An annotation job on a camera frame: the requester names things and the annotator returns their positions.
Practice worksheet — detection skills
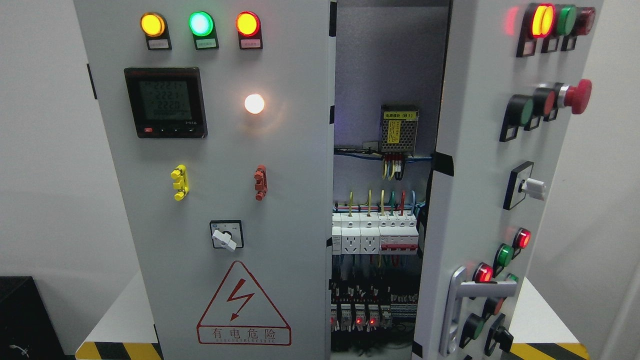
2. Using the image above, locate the grey cabinet door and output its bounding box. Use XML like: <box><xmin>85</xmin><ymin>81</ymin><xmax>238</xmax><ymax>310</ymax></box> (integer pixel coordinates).
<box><xmin>411</xmin><ymin>0</ymin><xmax>603</xmax><ymax>360</ymax></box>
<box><xmin>74</xmin><ymin>0</ymin><xmax>335</xmax><ymax>360</ymax></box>

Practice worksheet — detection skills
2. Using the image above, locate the red indicator lamp left door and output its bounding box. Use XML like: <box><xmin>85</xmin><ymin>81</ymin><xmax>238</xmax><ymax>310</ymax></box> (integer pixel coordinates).
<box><xmin>235</xmin><ymin>11</ymin><xmax>261</xmax><ymax>37</ymax></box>

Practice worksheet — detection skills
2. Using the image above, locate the green indicator lamp left door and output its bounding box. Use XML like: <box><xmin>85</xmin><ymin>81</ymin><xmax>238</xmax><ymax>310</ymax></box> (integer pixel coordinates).
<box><xmin>189</xmin><ymin>11</ymin><xmax>215</xmax><ymax>37</ymax></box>

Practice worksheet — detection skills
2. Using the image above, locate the yellow indicator lamp left door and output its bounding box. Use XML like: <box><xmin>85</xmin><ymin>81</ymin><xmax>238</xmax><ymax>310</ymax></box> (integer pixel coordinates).
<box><xmin>140</xmin><ymin>12</ymin><xmax>167</xmax><ymax>38</ymax></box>

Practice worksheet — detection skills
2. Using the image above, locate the white socket and breaker row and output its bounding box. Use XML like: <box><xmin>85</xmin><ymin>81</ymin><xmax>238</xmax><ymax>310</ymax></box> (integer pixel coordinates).
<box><xmin>332</xmin><ymin>210</ymin><xmax>419</xmax><ymax>256</ymax></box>

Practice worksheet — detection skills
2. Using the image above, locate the perforated metal power supply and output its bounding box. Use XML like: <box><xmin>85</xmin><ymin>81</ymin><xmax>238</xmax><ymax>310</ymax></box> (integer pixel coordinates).
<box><xmin>380</xmin><ymin>104</ymin><xmax>419</xmax><ymax>155</ymax></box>

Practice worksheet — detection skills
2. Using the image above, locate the white glowing lamp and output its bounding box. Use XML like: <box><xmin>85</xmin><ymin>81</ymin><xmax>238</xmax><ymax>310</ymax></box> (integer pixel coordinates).
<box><xmin>244</xmin><ymin>93</ymin><xmax>266</xmax><ymax>115</ymax></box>

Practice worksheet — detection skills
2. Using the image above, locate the lower relay terminal row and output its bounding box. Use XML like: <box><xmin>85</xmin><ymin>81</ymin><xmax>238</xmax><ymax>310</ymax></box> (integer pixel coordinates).
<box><xmin>328</xmin><ymin>279</ymin><xmax>419</xmax><ymax>332</ymax></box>

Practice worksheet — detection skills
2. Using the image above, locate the red electric hazard sticker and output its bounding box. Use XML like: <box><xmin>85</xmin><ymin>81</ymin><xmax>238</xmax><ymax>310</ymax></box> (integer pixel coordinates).
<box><xmin>196</xmin><ymin>260</ymin><xmax>291</xmax><ymax>346</ymax></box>

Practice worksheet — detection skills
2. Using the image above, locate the black digital power meter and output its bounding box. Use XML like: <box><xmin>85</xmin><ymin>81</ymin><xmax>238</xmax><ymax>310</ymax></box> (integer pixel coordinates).
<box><xmin>124</xmin><ymin>67</ymin><xmax>208</xmax><ymax>139</ymax></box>

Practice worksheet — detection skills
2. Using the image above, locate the red emergency stop button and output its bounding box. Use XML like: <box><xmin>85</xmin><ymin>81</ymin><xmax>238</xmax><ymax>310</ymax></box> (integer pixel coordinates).
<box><xmin>556</xmin><ymin>79</ymin><xmax>593</xmax><ymax>115</ymax></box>

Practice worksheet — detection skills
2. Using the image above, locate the black box on floor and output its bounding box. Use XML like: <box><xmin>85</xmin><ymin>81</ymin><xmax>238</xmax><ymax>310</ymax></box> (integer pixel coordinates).
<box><xmin>0</xmin><ymin>276</ymin><xmax>66</xmax><ymax>360</ymax></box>

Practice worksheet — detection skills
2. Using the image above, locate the silver door handle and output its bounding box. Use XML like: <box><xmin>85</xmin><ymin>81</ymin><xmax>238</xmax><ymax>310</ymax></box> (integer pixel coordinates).
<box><xmin>438</xmin><ymin>262</ymin><xmax>518</xmax><ymax>360</ymax></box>

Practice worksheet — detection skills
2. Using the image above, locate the white rotary switch right door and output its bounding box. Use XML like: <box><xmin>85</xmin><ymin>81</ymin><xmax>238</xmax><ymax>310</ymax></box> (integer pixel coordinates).
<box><xmin>503</xmin><ymin>161</ymin><xmax>547</xmax><ymax>210</ymax></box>

